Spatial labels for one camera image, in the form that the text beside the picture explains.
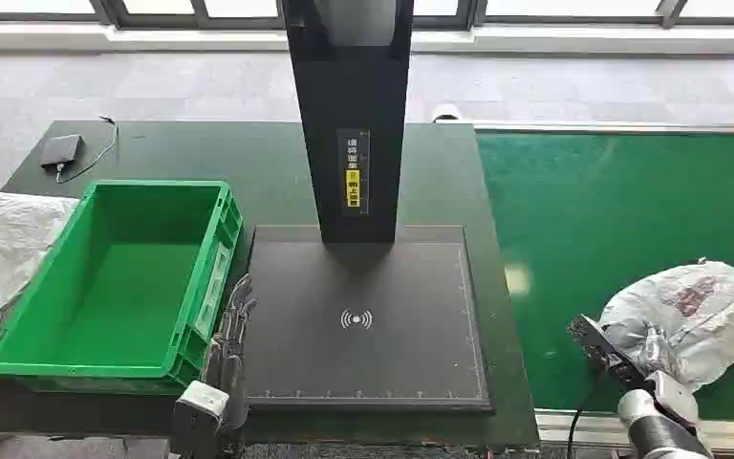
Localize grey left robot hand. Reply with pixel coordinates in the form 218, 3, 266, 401
205, 273, 259, 432

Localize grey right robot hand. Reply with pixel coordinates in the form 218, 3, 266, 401
567, 315, 683, 395

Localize grey plastic mailer parcel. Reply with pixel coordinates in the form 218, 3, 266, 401
597, 258, 734, 394

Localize green plastic crate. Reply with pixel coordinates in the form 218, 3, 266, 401
0, 180, 245, 395

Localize green conveyor belt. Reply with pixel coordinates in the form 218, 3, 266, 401
475, 129, 734, 424

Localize yellow and black column label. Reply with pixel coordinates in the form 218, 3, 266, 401
337, 128, 372, 217

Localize white crinkled plastic bag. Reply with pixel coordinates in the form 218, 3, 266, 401
0, 188, 81, 375

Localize black scanner column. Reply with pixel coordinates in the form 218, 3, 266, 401
280, 0, 417, 246

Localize small black power bank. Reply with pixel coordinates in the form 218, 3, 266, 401
38, 133, 84, 170

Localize white round fixture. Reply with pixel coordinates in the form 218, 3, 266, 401
430, 102, 464, 124

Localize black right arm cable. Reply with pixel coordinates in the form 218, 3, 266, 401
565, 372, 604, 459

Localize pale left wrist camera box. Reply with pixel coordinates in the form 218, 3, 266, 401
171, 380, 231, 459

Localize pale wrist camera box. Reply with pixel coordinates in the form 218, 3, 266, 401
171, 380, 231, 459
647, 369, 702, 435

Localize aluminium conveyor frame rail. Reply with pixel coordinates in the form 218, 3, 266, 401
533, 408, 734, 456

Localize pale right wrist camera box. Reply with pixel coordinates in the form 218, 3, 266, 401
647, 369, 702, 435

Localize black scanner base plate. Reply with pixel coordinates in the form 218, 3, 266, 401
242, 225, 494, 414

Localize dark window frame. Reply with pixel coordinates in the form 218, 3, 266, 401
0, 0, 734, 31

